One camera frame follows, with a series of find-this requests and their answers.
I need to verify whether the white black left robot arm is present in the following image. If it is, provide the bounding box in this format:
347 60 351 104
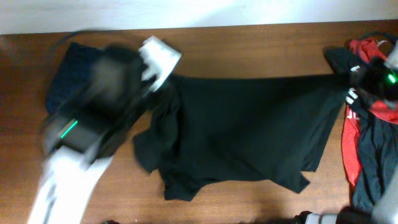
28 36 182 223

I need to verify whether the black t-shirt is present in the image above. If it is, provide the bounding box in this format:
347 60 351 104
133 74 350 201

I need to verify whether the folded navy blue garment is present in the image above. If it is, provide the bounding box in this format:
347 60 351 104
45 42 102 114

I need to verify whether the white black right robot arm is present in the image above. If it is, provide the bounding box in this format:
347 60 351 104
291 39 397 223

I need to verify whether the red garment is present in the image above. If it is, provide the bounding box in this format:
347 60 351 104
341 37 397 188

